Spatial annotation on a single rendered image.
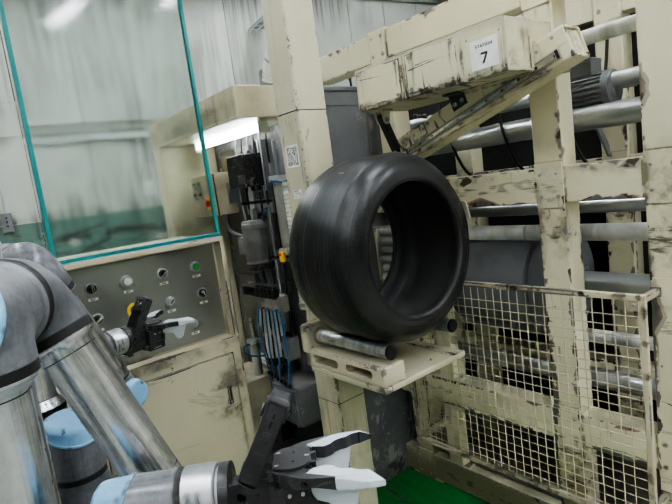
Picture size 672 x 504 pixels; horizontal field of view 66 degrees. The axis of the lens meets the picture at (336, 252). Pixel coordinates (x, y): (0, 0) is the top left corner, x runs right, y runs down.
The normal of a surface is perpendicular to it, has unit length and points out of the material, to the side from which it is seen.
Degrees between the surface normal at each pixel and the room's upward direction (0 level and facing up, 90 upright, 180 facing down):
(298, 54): 90
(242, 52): 90
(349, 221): 71
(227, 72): 90
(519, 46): 90
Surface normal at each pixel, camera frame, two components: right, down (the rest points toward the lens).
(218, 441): 0.62, 0.03
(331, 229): -0.57, -0.16
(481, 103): -0.77, 0.18
